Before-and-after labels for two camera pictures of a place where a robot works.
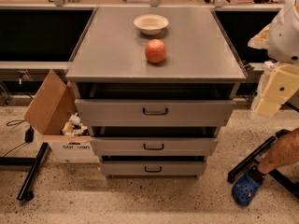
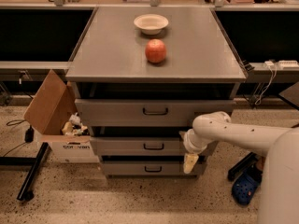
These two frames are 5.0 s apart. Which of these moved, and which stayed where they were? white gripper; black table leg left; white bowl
Moved: white gripper
Stayed: black table leg left; white bowl
